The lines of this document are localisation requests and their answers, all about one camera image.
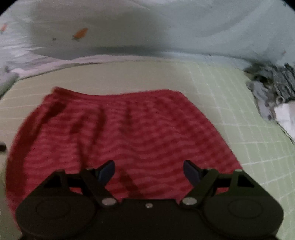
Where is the white crumpled garment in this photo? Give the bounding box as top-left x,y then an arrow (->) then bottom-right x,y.
274,100 -> 295,143

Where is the red checkered cloth garment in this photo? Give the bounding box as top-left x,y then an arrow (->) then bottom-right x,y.
6,88 -> 240,213

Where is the green grid cutting mat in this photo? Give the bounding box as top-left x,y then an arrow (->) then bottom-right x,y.
1,61 -> 294,239

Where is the dark plaid shirt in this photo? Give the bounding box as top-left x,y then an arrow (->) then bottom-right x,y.
244,64 -> 294,102

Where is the grey crumpled garment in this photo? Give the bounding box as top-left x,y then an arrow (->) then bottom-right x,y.
246,80 -> 275,121

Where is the light blue carrot-print sheet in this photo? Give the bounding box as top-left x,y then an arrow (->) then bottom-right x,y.
1,1 -> 294,73

